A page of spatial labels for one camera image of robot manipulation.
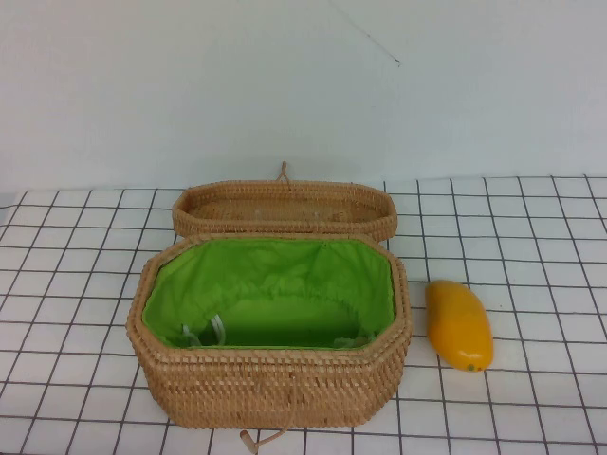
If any woven rattan basket lid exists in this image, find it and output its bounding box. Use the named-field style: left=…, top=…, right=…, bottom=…
left=172, top=182, right=398, bottom=243

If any woven rattan basket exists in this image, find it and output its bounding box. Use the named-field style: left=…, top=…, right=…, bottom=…
left=125, top=231, right=416, bottom=430

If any white black-grid tablecloth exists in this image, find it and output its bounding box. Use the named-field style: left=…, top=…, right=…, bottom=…
left=0, top=174, right=607, bottom=455

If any wooden toggle with cord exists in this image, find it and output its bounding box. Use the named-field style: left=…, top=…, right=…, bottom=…
left=239, top=378, right=304, bottom=449

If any green fabric basket liner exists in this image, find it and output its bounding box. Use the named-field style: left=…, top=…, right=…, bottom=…
left=141, top=238, right=397, bottom=351

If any white drawstring cord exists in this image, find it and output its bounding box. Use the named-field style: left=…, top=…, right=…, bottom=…
left=179, top=315, right=227, bottom=347
left=334, top=334, right=370, bottom=350

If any yellow toy mango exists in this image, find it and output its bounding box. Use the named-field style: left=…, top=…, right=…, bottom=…
left=424, top=279, right=495, bottom=373

